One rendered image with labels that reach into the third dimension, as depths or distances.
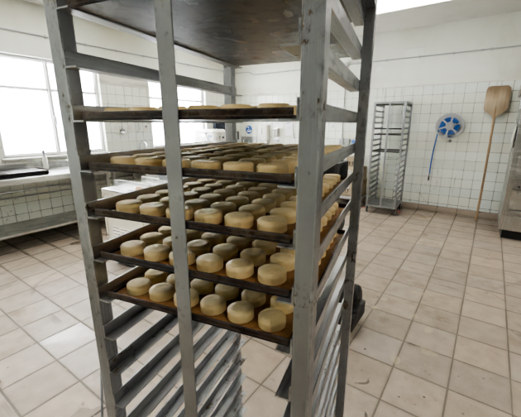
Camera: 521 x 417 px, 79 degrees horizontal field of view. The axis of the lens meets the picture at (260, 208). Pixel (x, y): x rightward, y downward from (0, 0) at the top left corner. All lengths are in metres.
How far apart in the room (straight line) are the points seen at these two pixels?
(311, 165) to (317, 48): 0.14
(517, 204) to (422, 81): 2.46
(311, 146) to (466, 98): 5.80
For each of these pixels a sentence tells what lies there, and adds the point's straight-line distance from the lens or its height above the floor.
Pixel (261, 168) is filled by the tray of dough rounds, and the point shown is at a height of 1.42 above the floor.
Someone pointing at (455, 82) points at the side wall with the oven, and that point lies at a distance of 6.22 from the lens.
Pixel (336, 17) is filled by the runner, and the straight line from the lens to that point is 0.68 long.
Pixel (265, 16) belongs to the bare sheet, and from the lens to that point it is 0.67.
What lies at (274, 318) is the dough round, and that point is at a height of 1.15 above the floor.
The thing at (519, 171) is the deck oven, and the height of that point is 0.90.
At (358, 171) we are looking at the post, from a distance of 1.04.
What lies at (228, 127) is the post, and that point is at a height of 1.47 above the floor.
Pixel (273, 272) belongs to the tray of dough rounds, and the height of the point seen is 1.24.
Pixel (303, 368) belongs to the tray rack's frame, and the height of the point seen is 1.11.
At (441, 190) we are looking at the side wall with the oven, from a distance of 6.29.
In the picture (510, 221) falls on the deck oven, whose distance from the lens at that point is 5.31.
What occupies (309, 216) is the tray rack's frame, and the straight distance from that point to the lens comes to 0.44.
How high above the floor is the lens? 1.48
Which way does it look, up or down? 15 degrees down
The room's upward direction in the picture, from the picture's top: straight up
